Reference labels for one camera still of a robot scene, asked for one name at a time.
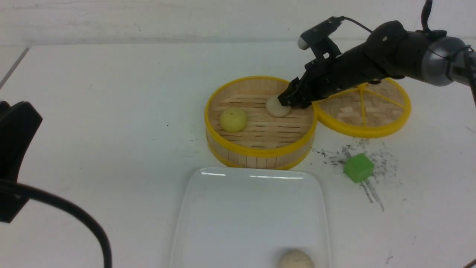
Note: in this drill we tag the bamboo steamer lid yellow rim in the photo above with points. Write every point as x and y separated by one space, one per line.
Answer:
366 111

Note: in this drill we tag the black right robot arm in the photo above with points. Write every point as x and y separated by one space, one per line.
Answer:
389 51

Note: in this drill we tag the white rectangular plate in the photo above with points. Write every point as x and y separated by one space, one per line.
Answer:
249 218

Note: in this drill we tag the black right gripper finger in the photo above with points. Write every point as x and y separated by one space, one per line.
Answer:
291 96
301 103

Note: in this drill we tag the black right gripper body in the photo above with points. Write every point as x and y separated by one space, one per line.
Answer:
354 67

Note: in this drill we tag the white steamed bun front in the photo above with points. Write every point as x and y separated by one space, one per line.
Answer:
295 259

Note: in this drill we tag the yellow-green steamed bun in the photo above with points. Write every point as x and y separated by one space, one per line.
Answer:
233 120

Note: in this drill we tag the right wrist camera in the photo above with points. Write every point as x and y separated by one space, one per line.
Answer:
317 39

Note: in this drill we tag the bamboo steamer basket yellow rim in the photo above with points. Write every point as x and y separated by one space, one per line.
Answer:
266 142

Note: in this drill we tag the white steamed bun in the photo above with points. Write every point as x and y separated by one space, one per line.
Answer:
275 109
295 259

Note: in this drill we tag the green foam cube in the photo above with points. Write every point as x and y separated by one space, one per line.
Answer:
359 168

